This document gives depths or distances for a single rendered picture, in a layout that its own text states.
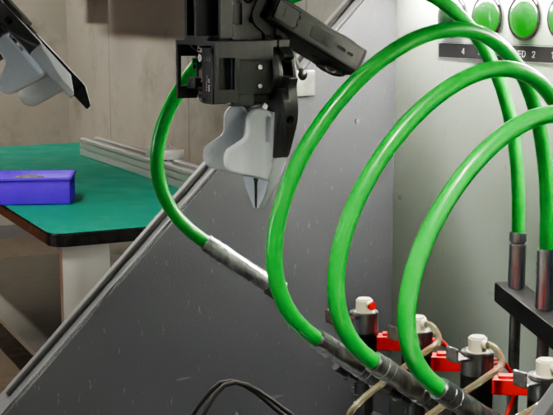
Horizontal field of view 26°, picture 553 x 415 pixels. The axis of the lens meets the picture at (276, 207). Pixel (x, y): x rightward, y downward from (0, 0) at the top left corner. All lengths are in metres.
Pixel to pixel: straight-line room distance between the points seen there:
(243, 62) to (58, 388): 0.50
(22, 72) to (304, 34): 0.29
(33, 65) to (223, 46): 0.24
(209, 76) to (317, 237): 0.51
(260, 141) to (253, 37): 0.09
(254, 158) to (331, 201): 0.46
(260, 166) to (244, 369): 0.47
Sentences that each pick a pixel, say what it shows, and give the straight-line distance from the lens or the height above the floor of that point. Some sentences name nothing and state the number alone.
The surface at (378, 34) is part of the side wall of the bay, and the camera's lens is 1.52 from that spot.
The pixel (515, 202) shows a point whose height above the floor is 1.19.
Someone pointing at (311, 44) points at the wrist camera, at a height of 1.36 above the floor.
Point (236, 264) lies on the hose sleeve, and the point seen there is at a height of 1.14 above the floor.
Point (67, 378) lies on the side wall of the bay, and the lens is 1.37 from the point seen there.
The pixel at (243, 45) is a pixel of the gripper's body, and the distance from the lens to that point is 1.02.
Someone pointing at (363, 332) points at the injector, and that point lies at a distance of 1.15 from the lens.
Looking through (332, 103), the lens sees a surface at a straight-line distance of 1.00.
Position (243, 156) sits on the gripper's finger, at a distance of 1.05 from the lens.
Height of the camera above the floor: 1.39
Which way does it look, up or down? 10 degrees down
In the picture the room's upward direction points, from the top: straight up
